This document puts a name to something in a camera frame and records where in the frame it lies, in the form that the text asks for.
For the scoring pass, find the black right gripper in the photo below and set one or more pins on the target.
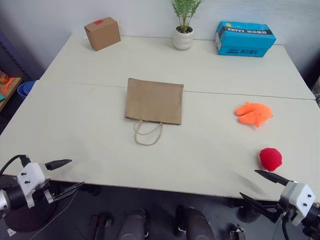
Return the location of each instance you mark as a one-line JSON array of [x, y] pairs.
[[285, 211]]

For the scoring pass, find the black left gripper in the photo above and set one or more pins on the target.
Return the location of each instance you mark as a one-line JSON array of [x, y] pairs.
[[47, 193]]

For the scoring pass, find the red plush ball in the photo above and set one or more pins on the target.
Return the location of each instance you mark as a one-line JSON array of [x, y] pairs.
[[270, 159]]

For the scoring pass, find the black round floor base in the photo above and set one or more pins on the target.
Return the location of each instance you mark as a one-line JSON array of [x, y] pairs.
[[27, 217]]

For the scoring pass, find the dark grey rounded shape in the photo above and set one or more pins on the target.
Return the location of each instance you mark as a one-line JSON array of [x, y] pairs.
[[195, 223], [133, 225]]

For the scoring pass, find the orange plush toy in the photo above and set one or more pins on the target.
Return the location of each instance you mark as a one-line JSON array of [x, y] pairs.
[[255, 113]]

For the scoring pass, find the blue round plastic bucket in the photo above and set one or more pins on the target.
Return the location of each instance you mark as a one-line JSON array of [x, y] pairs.
[[25, 88]]

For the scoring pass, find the wooden side table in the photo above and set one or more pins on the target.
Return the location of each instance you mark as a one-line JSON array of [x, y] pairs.
[[10, 91]]

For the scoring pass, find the orange plastic tongs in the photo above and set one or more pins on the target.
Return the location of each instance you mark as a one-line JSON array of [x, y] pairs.
[[7, 85]]

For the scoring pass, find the brown cardboard box, red label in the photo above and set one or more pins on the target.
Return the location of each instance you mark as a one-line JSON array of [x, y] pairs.
[[102, 33]]

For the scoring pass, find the blue printed carton box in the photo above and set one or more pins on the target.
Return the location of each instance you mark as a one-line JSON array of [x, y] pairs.
[[243, 38]]

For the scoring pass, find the green plant in white pot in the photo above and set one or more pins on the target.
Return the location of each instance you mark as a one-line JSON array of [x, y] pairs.
[[183, 35]]

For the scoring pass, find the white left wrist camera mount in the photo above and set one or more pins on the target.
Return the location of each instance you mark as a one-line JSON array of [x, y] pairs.
[[31, 175]]

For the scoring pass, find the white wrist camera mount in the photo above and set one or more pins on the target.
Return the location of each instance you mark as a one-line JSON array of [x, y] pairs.
[[298, 196], [31, 175]]

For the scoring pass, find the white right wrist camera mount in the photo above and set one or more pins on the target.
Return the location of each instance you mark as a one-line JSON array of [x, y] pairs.
[[298, 196]]

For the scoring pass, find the small black metal bracket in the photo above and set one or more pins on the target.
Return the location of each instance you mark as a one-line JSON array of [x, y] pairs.
[[237, 232]]

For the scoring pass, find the small black bracket with red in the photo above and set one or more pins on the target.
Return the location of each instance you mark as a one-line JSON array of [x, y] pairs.
[[100, 225]]

